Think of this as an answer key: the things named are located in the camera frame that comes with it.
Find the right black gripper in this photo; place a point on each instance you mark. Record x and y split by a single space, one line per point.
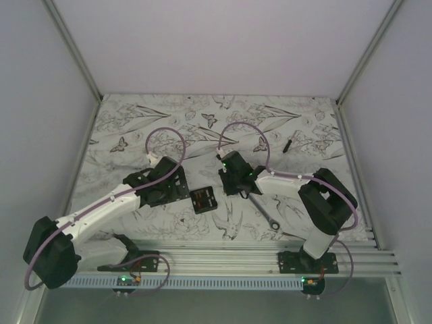
227 190

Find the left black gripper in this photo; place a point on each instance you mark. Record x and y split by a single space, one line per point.
179 192

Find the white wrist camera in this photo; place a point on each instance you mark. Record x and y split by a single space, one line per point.
221 152
152 159

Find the silver ratchet wrench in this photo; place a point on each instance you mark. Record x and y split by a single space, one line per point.
273 224

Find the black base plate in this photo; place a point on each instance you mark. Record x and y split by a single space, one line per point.
135 262
301 263

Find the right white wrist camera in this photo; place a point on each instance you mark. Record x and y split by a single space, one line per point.
221 152

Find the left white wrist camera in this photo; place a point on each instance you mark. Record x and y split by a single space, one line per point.
152 159

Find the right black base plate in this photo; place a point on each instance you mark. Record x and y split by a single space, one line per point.
301 263

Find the black fuse box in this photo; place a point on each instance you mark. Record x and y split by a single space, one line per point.
203 200

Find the aluminium rail frame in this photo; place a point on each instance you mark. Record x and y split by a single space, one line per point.
260 258

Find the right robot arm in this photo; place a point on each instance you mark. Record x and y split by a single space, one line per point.
327 201

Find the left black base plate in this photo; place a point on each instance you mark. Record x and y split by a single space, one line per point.
135 262

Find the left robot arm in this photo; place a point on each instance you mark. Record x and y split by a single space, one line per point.
57 249

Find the floral patterned mat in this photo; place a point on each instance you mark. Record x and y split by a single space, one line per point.
190 128

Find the grey slotted cable duct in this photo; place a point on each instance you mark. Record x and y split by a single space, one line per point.
178 282

